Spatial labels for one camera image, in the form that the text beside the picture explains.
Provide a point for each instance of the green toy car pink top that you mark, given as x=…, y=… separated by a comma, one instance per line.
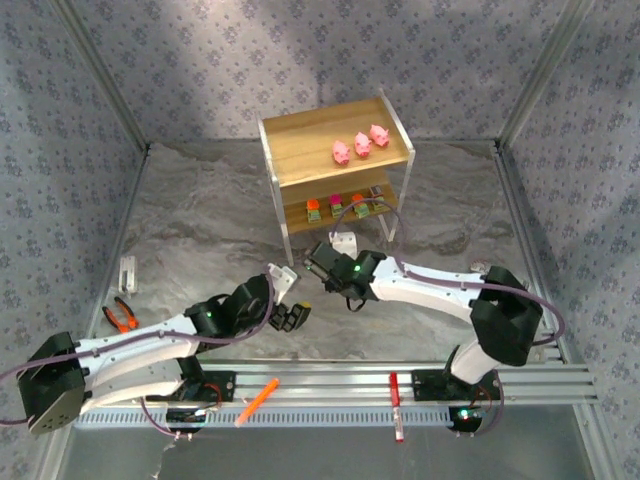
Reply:
x=336, y=206

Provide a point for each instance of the green toy car orange top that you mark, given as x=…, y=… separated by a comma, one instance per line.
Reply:
x=313, y=211
x=359, y=205

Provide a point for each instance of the green toy car brown top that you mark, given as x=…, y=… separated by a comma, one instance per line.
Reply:
x=377, y=196

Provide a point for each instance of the pink pig toy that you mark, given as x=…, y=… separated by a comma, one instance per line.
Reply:
x=380, y=135
x=341, y=153
x=363, y=144

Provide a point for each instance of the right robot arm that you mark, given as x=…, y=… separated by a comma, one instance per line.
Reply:
x=435, y=295

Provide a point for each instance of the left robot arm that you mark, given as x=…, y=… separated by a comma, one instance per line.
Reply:
x=130, y=360

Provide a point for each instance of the orange marker pen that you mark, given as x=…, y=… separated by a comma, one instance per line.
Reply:
x=256, y=403

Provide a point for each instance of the orange black pliers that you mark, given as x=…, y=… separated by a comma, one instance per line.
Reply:
x=122, y=320

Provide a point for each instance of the red white marker pen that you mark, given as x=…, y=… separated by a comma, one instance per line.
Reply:
x=395, y=390

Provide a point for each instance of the striped packet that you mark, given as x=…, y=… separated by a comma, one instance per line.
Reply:
x=482, y=266

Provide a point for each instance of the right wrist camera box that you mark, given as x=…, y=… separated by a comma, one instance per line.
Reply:
x=345, y=245

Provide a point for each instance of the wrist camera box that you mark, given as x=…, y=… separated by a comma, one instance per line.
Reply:
x=345, y=245
x=284, y=280

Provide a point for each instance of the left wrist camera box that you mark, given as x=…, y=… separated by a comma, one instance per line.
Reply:
x=284, y=280

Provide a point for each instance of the aluminium mounting rail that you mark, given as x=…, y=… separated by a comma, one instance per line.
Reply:
x=325, y=385

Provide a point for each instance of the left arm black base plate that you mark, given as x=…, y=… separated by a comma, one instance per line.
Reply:
x=227, y=385

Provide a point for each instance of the white plastic bracket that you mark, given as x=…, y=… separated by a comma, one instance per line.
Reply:
x=128, y=275

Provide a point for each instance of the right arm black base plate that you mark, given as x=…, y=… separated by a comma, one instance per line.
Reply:
x=425, y=385

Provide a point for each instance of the wooden shelf white frame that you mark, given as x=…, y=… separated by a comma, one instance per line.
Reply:
x=300, y=145

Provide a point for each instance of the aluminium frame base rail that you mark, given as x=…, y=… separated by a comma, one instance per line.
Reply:
x=129, y=200
x=516, y=200

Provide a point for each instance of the aluminium frame post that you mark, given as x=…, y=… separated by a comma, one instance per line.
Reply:
x=541, y=75
x=103, y=75

